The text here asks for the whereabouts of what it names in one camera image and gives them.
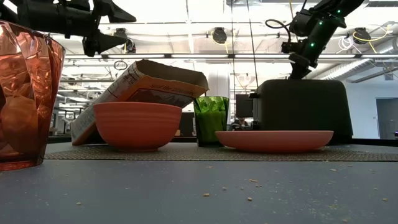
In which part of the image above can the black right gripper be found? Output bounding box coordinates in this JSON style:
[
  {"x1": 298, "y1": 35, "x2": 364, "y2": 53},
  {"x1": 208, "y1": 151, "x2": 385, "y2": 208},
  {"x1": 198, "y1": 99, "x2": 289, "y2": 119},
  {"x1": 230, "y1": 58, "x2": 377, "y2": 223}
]
[{"x1": 289, "y1": 54, "x2": 318, "y2": 80}]

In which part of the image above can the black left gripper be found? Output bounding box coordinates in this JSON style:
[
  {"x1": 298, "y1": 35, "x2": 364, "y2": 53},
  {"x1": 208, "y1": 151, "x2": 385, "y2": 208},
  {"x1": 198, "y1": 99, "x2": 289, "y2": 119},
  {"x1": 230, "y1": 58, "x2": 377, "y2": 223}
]
[{"x1": 17, "y1": 0, "x2": 137, "y2": 57}]

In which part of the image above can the orange cereal box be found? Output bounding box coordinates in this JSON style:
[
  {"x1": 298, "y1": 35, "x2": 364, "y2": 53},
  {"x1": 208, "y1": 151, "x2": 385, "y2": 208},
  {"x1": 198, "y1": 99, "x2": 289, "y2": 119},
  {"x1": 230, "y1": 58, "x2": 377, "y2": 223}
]
[{"x1": 69, "y1": 58, "x2": 210, "y2": 147}]

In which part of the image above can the red faceted plastic cup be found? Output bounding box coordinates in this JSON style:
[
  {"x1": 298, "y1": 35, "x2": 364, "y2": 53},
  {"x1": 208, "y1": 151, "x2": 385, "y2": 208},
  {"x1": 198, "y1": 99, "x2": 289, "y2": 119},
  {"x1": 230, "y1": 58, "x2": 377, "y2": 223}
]
[{"x1": 0, "y1": 19, "x2": 67, "y2": 172}]

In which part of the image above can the black and chrome toaster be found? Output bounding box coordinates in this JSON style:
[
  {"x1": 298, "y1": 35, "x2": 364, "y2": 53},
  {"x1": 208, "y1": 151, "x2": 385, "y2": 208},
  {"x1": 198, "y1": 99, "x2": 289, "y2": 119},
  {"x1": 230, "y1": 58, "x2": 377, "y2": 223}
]
[{"x1": 249, "y1": 78, "x2": 354, "y2": 146}]

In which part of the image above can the black computer monitor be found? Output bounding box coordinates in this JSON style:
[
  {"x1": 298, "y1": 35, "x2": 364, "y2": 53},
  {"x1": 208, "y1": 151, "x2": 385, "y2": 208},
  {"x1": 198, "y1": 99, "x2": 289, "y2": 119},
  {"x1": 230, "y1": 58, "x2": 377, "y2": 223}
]
[{"x1": 234, "y1": 93, "x2": 254, "y2": 119}]

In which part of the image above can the pink round plate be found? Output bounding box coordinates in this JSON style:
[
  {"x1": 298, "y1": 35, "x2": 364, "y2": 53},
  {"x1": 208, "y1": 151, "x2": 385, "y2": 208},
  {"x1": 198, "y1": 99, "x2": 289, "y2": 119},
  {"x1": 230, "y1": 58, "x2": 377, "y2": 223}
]
[{"x1": 215, "y1": 129, "x2": 335, "y2": 154}]

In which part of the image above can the person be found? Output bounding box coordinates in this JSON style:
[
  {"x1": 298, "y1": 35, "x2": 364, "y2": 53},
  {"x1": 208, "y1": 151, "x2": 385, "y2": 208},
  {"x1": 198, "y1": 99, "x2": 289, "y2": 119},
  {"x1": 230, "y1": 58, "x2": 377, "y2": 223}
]
[{"x1": 229, "y1": 117, "x2": 253, "y2": 132}]

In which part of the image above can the long ceiling light bar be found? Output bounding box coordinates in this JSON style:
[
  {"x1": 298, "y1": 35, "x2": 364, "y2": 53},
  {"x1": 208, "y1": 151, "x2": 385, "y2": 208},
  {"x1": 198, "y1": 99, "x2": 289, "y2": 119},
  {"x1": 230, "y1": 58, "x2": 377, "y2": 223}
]
[{"x1": 63, "y1": 53, "x2": 398, "y2": 60}]

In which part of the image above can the grey door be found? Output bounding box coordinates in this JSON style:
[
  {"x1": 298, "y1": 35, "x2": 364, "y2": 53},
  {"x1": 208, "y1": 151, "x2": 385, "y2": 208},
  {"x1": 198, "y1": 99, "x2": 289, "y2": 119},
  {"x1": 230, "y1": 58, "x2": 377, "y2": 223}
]
[{"x1": 375, "y1": 97, "x2": 398, "y2": 140}]

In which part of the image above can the red ribbed bowl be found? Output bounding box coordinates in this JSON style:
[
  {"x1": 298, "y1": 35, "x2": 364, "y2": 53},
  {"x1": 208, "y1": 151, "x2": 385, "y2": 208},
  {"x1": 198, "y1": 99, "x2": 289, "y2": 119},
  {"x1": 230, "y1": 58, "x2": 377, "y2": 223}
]
[{"x1": 93, "y1": 101, "x2": 183, "y2": 152}]

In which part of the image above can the green faceted plastic cup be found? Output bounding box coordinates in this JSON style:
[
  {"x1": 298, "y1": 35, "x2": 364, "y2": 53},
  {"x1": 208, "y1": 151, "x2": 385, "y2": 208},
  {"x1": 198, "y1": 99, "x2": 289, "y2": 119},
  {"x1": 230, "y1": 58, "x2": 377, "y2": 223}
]
[{"x1": 193, "y1": 95, "x2": 231, "y2": 148}]

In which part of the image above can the grey woven placemat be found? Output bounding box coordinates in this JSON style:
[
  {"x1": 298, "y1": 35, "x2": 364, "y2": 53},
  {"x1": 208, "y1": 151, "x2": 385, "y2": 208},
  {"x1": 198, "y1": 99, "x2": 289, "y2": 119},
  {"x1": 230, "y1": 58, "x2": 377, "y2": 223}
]
[{"x1": 44, "y1": 144, "x2": 398, "y2": 162}]

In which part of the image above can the black ceiling cable reel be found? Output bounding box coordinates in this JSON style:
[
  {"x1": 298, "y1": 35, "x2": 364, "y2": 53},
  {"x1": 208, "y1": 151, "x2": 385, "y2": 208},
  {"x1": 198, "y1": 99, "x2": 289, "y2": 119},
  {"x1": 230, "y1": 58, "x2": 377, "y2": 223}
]
[
  {"x1": 353, "y1": 27, "x2": 372, "y2": 45},
  {"x1": 212, "y1": 27, "x2": 229, "y2": 45},
  {"x1": 113, "y1": 27, "x2": 138, "y2": 54}
]

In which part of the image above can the thin black hanging cable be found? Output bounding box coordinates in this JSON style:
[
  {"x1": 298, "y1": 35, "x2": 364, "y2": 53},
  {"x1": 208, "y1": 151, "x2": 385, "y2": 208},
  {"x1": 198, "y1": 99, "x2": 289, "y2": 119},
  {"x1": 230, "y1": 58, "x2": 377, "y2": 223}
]
[{"x1": 246, "y1": 0, "x2": 259, "y2": 88}]

